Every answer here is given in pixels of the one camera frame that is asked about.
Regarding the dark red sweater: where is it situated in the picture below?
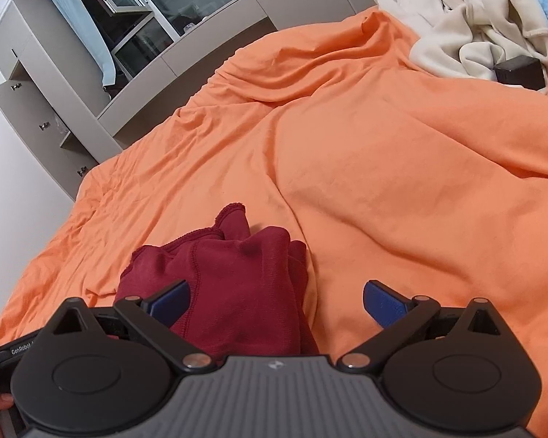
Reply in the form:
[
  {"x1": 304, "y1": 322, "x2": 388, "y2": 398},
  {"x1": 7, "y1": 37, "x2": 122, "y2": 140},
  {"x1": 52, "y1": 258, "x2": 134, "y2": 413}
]
[{"x1": 117, "y1": 204, "x2": 319, "y2": 361}]

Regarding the orange duvet cover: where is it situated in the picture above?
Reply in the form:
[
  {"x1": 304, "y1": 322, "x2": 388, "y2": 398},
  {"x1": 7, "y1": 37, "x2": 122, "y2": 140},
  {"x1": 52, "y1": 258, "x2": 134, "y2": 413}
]
[{"x1": 0, "y1": 8, "x2": 548, "y2": 437}]

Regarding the grey built-in cabinet unit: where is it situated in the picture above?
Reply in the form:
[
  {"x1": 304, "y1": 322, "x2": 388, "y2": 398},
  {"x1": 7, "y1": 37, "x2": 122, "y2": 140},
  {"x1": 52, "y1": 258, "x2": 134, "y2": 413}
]
[{"x1": 0, "y1": 0, "x2": 372, "y2": 197}]

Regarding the small black box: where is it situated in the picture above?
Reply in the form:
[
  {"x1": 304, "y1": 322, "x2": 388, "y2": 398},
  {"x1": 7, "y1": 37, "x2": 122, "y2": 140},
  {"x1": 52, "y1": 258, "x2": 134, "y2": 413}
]
[{"x1": 494, "y1": 55, "x2": 547, "y2": 91}]

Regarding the beige crumpled garment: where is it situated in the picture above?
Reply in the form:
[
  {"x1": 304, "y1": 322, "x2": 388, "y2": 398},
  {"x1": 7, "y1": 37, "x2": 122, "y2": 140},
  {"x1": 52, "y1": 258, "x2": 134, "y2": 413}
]
[{"x1": 374, "y1": 0, "x2": 548, "y2": 93}]

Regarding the light blue curtain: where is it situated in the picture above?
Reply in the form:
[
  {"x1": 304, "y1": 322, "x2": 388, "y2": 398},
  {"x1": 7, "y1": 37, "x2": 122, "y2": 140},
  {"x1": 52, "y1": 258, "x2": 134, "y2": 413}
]
[{"x1": 51, "y1": 0, "x2": 117, "y2": 87}]

